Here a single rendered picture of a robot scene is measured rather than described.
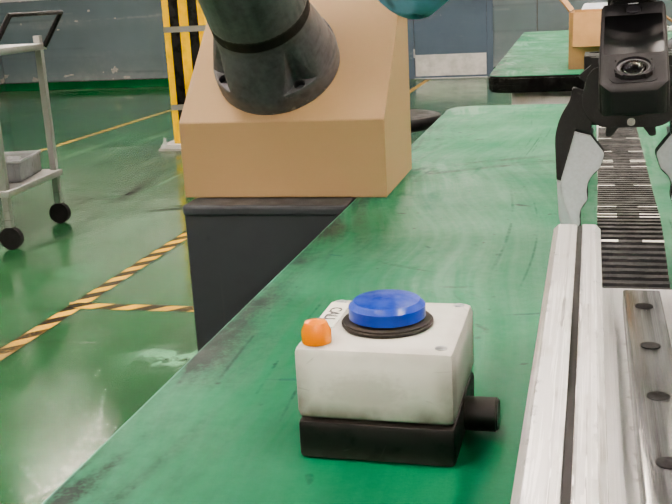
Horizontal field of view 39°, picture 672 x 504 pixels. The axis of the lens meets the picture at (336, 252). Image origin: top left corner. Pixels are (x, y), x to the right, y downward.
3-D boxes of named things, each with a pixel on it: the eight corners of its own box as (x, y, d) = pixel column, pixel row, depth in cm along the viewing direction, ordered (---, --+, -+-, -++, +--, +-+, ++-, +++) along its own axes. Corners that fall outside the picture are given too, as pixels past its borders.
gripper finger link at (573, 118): (597, 189, 76) (639, 84, 73) (597, 194, 74) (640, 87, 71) (540, 170, 76) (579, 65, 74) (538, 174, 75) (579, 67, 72)
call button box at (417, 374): (338, 395, 56) (332, 292, 55) (505, 404, 54) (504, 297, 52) (299, 458, 49) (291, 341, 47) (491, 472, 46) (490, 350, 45)
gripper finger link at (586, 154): (574, 231, 81) (614, 129, 78) (572, 250, 76) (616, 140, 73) (538, 219, 82) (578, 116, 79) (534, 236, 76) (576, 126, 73)
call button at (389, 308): (359, 320, 52) (357, 285, 52) (431, 322, 51) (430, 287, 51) (341, 346, 49) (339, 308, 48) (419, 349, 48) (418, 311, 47)
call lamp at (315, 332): (306, 335, 49) (305, 313, 48) (335, 336, 48) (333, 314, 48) (298, 345, 47) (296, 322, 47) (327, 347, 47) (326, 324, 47)
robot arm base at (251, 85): (201, 109, 114) (173, 52, 106) (240, 17, 121) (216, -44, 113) (320, 120, 109) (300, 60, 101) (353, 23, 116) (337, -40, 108)
